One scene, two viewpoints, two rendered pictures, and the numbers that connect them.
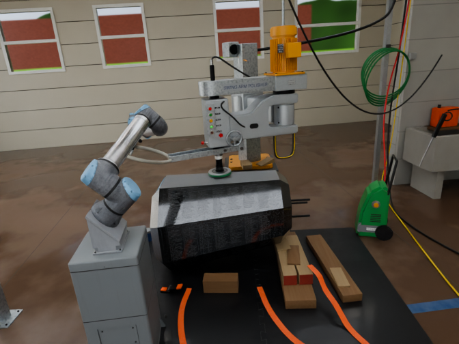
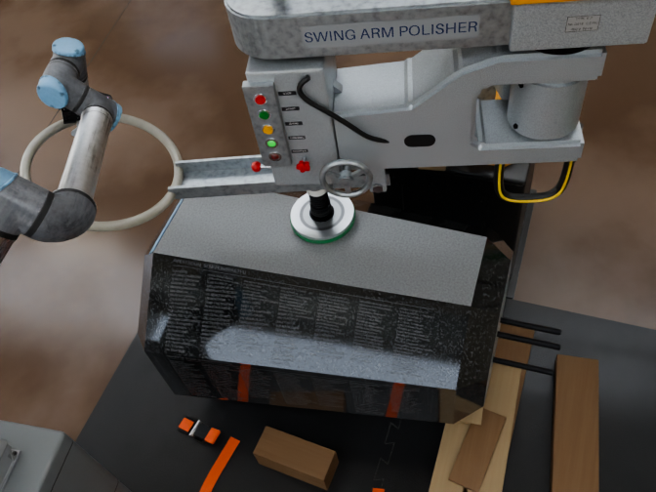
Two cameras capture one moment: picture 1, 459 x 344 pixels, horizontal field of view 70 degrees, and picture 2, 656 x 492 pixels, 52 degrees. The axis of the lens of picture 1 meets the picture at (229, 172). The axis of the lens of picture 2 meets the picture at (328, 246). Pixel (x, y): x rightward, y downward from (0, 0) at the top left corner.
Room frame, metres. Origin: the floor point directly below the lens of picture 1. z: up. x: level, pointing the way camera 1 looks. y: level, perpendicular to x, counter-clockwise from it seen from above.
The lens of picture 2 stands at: (1.64, -0.55, 2.61)
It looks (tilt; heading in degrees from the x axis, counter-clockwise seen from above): 52 degrees down; 26
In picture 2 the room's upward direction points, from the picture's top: 11 degrees counter-clockwise
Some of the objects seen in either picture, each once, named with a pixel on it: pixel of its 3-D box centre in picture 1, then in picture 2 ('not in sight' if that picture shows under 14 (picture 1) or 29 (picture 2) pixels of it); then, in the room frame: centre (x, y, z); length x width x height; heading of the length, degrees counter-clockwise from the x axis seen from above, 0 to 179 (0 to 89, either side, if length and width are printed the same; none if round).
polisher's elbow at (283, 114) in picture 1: (283, 113); (546, 90); (3.10, -0.55, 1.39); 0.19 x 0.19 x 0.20
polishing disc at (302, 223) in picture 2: (219, 170); (322, 214); (2.94, 0.09, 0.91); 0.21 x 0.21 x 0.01
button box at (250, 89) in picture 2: (210, 120); (268, 125); (2.82, 0.13, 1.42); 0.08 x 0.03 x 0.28; 104
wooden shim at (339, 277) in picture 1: (339, 276); not in sight; (2.34, -0.88, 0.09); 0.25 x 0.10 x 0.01; 178
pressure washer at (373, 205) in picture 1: (375, 196); not in sight; (3.19, -1.53, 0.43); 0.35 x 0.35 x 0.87; 73
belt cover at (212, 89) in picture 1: (251, 86); (428, 7); (3.03, -0.25, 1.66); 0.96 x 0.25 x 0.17; 104
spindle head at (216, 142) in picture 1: (225, 122); (329, 107); (2.96, 0.01, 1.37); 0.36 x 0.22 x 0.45; 104
